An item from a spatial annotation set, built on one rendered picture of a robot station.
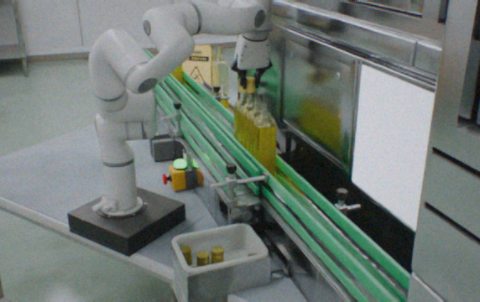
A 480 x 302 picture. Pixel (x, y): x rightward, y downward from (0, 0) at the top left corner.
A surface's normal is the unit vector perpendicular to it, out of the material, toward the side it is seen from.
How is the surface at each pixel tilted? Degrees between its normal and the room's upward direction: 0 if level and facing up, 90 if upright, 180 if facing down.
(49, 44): 90
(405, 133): 90
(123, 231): 1
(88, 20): 90
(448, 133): 90
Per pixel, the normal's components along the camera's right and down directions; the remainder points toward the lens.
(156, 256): 0.00, -0.92
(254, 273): 0.35, 0.36
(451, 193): -0.94, 0.14
